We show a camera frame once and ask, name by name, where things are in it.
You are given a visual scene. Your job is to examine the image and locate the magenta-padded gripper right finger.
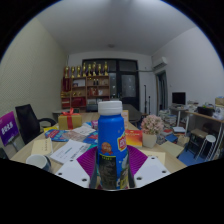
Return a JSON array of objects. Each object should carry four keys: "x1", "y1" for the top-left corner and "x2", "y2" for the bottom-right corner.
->
[{"x1": 126, "y1": 144, "x2": 172, "y2": 189}]

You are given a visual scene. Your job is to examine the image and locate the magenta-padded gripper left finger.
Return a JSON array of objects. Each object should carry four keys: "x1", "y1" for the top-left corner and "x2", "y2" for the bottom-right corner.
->
[{"x1": 54, "y1": 144, "x2": 100, "y2": 189}]

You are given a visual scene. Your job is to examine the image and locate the blue white-capped drink bottle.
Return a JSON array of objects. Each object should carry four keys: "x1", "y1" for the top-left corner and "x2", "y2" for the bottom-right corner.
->
[{"x1": 97, "y1": 100, "x2": 130, "y2": 191}]

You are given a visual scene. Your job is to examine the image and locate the white printed paper sheet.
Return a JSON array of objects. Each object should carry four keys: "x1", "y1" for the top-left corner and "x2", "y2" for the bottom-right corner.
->
[{"x1": 49, "y1": 139, "x2": 91, "y2": 165}]

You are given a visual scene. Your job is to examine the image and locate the red and yellow book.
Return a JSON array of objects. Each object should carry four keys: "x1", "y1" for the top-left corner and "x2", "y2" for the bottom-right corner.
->
[{"x1": 124, "y1": 129, "x2": 144, "y2": 148}]

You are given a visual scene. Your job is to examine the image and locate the small wooden bench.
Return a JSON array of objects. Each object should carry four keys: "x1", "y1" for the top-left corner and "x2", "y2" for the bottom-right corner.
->
[{"x1": 159, "y1": 139, "x2": 185, "y2": 158}]

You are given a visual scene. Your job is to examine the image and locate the pink flowers in white pot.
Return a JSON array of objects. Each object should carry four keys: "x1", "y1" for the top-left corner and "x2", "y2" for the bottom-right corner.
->
[{"x1": 140, "y1": 114, "x2": 165, "y2": 149}]

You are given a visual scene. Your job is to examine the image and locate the blue magazine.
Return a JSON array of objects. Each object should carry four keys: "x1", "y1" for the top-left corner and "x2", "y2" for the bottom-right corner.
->
[{"x1": 44, "y1": 128, "x2": 73, "y2": 143}]

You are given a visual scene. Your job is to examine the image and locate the gold gift box, red ribbon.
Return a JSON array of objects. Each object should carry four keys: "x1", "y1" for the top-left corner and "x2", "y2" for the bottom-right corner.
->
[{"x1": 57, "y1": 108, "x2": 83, "y2": 131}]

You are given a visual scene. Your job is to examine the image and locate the beige envelope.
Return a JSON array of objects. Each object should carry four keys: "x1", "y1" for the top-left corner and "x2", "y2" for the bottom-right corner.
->
[{"x1": 30, "y1": 137, "x2": 54, "y2": 157}]

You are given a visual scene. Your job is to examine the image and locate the orange standing box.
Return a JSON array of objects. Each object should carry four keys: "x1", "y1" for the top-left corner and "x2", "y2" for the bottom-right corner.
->
[{"x1": 120, "y1": 109, "x2": 130, "y2": 126}]

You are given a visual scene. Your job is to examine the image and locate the grey armchair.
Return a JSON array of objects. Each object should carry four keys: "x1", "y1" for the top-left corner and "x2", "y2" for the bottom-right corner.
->
[{"x1": 122, "y1": 103, "x2": 143, "y2": 124}]

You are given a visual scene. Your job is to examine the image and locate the stack of books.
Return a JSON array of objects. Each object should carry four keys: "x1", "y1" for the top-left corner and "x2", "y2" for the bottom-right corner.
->
[{"x1": 159, "y1": 109, "x2": 178, "y2": 128}]

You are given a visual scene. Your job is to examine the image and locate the black microphone stands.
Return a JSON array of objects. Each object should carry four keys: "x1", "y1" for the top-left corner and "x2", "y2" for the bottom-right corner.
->
[{"x1": 143, "y1": 84, "x2": 152, "y2": 116}]

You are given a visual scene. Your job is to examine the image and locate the black office chair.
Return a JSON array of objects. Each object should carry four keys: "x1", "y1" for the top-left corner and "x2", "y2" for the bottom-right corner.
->
[{"x1": 14, "y1": 103, "x2": 58, "y2": 145}]

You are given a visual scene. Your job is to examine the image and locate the wooden shelf unit with trophies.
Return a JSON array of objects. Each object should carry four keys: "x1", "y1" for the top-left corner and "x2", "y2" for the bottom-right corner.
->
[{"x1": 59, "y1": 61, "x2": 111, "y2": 111}]

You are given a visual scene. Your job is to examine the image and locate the white round stool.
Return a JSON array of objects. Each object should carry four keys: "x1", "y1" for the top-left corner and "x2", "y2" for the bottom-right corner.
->
[{"x1": 196, "y1": 134, "x2": 217, "y2": 161}]

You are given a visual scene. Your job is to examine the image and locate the black computer monitor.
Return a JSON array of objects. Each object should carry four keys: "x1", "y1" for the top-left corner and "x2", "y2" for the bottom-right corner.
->
[{"x1": 171, "y1": 91, "x2": 187, "y2": 106}]

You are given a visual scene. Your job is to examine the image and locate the cluttered wooden side desk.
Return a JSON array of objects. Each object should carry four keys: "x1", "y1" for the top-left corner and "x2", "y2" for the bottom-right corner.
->
[{"x1": 169, "y1": 96, "x2": 224, "y2": 158}]

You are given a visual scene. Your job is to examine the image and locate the dark glass door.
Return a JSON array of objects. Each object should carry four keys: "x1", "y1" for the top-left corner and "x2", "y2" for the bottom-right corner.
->
[{"x1": 81, "y1": 58, "x2": 140, "y2": 111}]

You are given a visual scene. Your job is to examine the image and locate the purple sign board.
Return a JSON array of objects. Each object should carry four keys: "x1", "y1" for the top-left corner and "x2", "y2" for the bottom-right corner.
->
[{"x1": 0, "y1": 111, "x2": 20, "y2": 147}]

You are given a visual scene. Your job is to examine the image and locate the white air conditioner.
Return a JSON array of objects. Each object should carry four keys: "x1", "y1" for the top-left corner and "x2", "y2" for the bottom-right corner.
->
[{"x1": 151, "y1": 55, "x2": 169, "y2": 71}]

